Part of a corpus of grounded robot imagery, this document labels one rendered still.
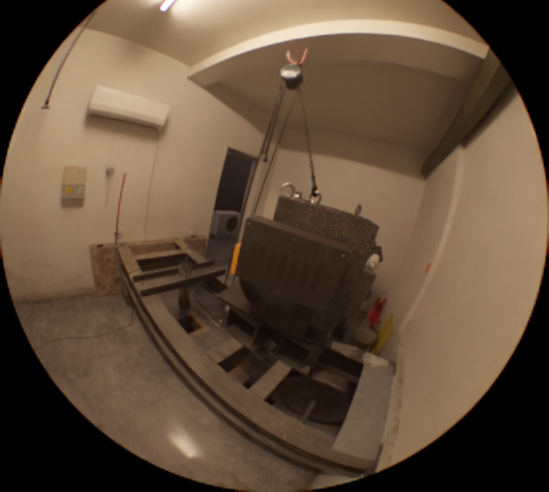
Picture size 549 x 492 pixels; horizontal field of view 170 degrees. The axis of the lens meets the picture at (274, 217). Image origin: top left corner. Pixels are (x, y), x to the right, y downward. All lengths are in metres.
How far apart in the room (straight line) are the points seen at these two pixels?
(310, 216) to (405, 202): 2.47
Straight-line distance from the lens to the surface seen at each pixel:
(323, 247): 0.73
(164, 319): 1.38
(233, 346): 1.27
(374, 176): 3.19
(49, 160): 2.25
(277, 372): 1.22
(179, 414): 1.73
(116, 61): 2.38
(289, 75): 1.31
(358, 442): 1.20
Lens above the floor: 1.66
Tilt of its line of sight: 10 degrees down
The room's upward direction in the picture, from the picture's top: 15 degrees clockwise
